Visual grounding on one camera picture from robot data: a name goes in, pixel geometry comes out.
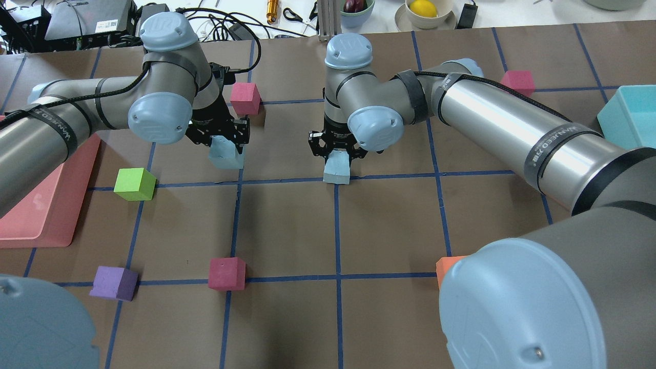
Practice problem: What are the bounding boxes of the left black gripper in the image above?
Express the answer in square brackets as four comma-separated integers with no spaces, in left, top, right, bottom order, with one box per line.
[186,116,251,154]

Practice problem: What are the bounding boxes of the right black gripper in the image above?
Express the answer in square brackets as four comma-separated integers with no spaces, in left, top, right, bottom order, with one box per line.
[309,131,368,160]

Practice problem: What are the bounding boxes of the light blue block arm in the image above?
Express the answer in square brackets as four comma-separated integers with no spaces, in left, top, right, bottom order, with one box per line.
[208,135,244,170]
[323,150,351,185]

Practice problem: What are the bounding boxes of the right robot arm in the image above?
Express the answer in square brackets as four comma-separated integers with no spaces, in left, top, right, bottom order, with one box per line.
[309,33,655,368]

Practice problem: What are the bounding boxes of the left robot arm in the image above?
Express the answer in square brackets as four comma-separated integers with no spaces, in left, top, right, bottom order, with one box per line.
[1,12,250,368]

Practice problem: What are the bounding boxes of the crimson block near row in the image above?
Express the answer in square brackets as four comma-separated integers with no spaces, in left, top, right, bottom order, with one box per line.
[230,82,261,115]

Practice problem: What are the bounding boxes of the crimson block row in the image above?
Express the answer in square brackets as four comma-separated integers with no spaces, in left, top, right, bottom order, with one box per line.
[207,257,247,291]
[230,82,261,115]

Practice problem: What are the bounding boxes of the green foam block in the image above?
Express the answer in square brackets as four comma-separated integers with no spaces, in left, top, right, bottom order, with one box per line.
[113,168,157,201]

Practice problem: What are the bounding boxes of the black scissors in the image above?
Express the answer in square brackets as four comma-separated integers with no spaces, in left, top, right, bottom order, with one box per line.
[282,7,318,28]

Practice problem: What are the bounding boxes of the blue bowl with fruit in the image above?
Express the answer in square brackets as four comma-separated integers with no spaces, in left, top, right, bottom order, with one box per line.
[340,1,376,29]

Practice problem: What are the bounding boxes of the beige bowl with lemon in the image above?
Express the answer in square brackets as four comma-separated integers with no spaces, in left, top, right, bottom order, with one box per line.
[395,1,456,31]

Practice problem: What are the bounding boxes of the crimson block far row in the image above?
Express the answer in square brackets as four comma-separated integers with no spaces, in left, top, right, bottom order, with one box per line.
[207,257,247,291]

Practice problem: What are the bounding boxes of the yellow lemon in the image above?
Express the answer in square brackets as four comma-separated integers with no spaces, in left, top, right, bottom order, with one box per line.
[408,0,439,18]

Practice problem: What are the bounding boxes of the orange block far row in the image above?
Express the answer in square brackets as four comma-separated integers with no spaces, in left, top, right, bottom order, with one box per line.
[435,255,467,289]

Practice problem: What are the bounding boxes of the purple block near base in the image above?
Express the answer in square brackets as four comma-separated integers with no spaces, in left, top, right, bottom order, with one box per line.
[89,265,138,301]

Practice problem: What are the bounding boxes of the pink plastic bin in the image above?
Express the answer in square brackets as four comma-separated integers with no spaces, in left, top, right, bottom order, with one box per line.
[1,113,100,249]

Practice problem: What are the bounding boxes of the black power adapter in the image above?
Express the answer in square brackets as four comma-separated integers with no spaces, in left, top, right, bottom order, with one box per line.
[456,1,478,29]

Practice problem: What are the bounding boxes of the crimson block near right corner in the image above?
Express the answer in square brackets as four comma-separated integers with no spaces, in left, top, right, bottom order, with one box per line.
[501,70,535,97]

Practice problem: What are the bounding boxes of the teal plastic bin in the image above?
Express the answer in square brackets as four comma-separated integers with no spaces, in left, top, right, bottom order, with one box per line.
[597,85,655,149]

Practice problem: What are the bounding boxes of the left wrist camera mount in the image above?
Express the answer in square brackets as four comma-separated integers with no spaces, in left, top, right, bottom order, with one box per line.
[204,61,242,102]

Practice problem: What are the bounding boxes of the aluminium frame post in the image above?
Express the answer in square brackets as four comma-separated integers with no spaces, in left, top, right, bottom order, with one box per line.
[317,0,342,42]

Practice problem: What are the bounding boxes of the orange handled tool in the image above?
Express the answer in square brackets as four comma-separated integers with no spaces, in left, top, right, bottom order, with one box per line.
[265,0,279,24]

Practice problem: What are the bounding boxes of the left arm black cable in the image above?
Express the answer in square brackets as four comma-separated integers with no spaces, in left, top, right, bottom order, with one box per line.
[0,77,149,124]

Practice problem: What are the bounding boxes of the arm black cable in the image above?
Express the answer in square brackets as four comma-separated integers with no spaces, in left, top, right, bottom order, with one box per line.
[0,77,149,124]
[415,70,580,126]

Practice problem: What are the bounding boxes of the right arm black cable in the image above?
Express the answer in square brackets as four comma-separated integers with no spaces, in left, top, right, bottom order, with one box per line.
[415,70,580,126]

